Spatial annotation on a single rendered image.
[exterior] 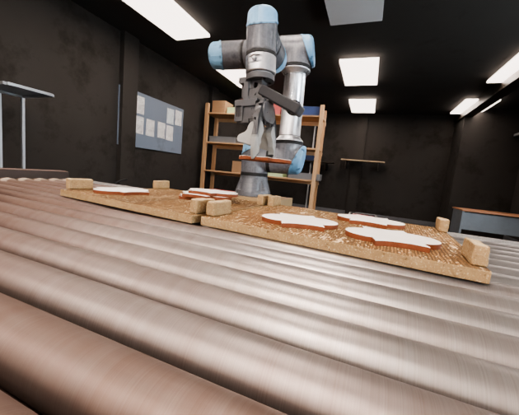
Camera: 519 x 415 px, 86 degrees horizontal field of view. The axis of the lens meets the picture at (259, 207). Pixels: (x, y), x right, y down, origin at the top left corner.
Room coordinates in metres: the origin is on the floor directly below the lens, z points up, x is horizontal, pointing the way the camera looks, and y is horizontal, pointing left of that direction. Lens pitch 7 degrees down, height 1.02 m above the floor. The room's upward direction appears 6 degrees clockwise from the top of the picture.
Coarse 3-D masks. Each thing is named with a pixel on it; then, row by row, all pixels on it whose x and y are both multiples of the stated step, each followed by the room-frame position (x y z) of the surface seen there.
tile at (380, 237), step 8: (352, 232) 0.42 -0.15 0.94; (360, 232) 0.42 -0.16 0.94; (368, 232) 0.43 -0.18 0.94; (376, 232) 0.44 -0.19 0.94; (384, 232) 0.45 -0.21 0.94; (392, 232) 0.45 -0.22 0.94; (400, 232) 0.46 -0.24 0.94; (368, 240) 0.40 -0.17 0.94; (376, 240) 0.38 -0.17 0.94; (384, 240) 0.38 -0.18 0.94; (392, 240) 0.38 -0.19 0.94; (400, 240) 0.39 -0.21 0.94; (408, 240) 0.40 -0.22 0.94; (416, 240) 0.40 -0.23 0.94; (424, 240) 0.41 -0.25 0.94; (432, 240) 0.42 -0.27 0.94; (408, 248) 0.38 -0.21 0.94; (416, 248) 0.38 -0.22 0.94; (424, 248) 0.37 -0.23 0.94; (432, 248) 0.39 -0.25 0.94; (440, 248) 0.40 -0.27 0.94
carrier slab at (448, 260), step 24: (216, 216) 0.50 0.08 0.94; (240, 216) 0.52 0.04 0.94; (336, 216) 0.66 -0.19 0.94; (288, 240) 0.41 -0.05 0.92; (312, 240) 0.39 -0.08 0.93; (336, 240) 0.39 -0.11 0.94; (360, 240) 0.40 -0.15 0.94; (408, 264) 0.34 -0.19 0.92; (432, 264) 0.33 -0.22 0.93; (456, 264) 0.32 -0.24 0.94
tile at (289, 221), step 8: (264, 216) 0.50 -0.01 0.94; (272, 216) 0.51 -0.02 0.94; (280, 216) 0.52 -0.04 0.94; (288, 216) 0.53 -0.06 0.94; (296, 216) 0.54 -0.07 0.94; (304, 216) 0.55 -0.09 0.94; (312, 216) 0.56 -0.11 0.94; (280, 224) 0.47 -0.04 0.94; (288, 224) 0.45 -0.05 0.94; (296, 224) 0.46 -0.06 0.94; (304, 224) 0.45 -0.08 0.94; (312, 224) 0.46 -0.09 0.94; (320, 224) 0.47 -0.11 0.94; (328, 224) 0.47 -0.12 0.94; (336, 224) 0.48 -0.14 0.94
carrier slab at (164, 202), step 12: (60, 192) 0.66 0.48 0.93; (72, 192) 0.64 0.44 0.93; (84, 192) 0.65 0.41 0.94; (156, 192) 0.80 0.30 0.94; (168, 192) 0.84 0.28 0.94; (180, 192) 0.88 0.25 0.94; (108, 204) 0.58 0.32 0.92; (120, 204) 0.57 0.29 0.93; (132, 204) 0.55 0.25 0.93; (144, 204) 0.55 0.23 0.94; (156, 204) 0.56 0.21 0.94; (168, 204) 0.58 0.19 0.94; (180, 204) 0.60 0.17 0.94; (240, 204) 0.70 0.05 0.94; (252, 204) 0.73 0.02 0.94; (168, 216) 0.51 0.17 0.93; (180, 216) 0.49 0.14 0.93; (192, 216) 0.48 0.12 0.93
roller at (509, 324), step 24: (24, 216) 0.46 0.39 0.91; (48, 216) 0.45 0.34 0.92; (144, 240) 0.37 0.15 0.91; (168, 240) 0.36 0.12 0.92; (240, 264) 0.31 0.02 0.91; (264, 264) 0.31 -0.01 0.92; (288, 264) 0.31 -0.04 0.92; (336, 288) 0.27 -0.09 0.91; (360, 288) 0.27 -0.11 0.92; (384, 288) 0.27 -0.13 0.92; (432, 312) 0.24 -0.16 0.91; (456, 312) 0.24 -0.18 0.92; (480, 312) 0.23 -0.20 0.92; (504, 312) 0.24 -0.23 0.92
